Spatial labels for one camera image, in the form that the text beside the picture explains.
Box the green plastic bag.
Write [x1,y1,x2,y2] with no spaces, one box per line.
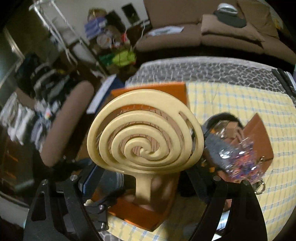
[112,50,136,67]

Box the cream spiral wooden paddle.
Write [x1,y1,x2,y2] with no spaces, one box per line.
[87,89,204,204]

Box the orange cardboard box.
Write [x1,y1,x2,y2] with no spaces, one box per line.
[91,81,188,232]

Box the grey felt strip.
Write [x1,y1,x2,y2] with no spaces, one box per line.
[204,131,235,171]

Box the brown sofa cushion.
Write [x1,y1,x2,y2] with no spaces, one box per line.
[201,14,265,42]

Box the clear bag of beads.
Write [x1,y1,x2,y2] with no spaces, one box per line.
[219,137,262,184]

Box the brown leather wallet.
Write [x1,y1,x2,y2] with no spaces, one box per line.
[231,113,274,180]

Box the yellow plaid tablecloth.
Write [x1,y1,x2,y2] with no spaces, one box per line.
[101,81,296,241]

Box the brown sofa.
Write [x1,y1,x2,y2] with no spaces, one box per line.
[136,1,295,64]

